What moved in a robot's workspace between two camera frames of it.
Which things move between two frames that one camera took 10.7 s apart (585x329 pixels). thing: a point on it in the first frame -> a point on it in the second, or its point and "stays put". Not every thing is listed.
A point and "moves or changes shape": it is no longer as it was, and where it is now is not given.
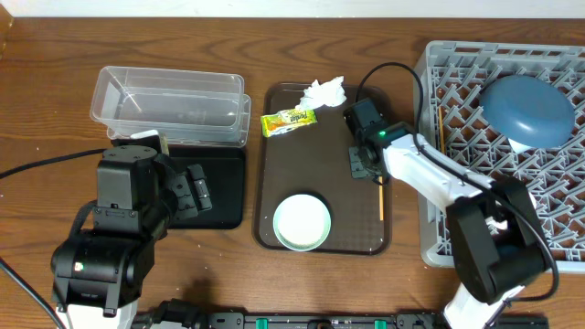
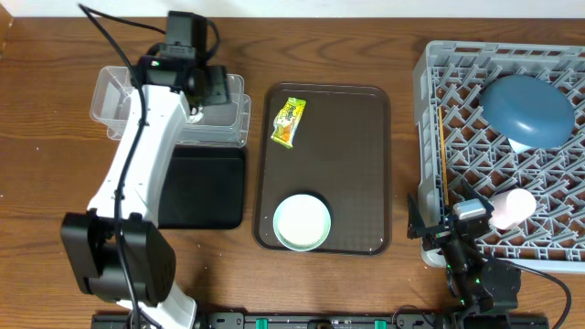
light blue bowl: x=518 y=147 stays put
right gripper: x=356 y=167 -> x=417 y=223
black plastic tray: x=224 y=170 stays put
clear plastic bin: x=191 y=109 stays put
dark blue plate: x=527 y=111 stays put
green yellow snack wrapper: x=287 y=121 moves or changes shape
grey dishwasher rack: x=450 y=79 stays put
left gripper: x=181 y=187 -> x=221 y=95
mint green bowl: x=302 y=222 stays put
